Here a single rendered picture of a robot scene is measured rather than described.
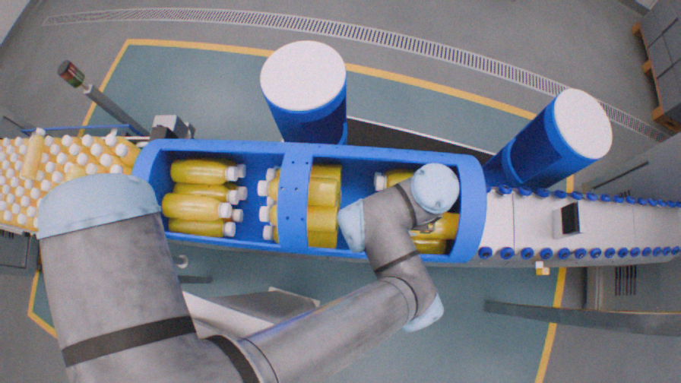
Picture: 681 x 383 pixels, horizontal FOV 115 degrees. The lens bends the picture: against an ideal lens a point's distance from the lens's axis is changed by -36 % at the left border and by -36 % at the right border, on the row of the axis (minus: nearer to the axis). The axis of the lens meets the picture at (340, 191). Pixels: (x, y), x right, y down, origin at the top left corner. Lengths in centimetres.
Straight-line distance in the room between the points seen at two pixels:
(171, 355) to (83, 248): 9
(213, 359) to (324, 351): 11
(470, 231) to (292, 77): 71
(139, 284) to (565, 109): 127
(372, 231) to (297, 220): 28
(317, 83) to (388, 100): 122
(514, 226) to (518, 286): 108
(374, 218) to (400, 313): 15
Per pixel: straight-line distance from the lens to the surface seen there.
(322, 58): 114
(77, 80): 136
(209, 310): 86
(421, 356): 203
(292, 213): 74
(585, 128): 132
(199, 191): 96
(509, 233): 114
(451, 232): 85
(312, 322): 34
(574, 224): 111
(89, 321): 24
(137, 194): 28
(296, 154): 78
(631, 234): 151
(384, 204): 51
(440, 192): 50
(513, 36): 298
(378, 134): 197
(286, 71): 112
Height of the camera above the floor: 193
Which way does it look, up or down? 75 degrees down
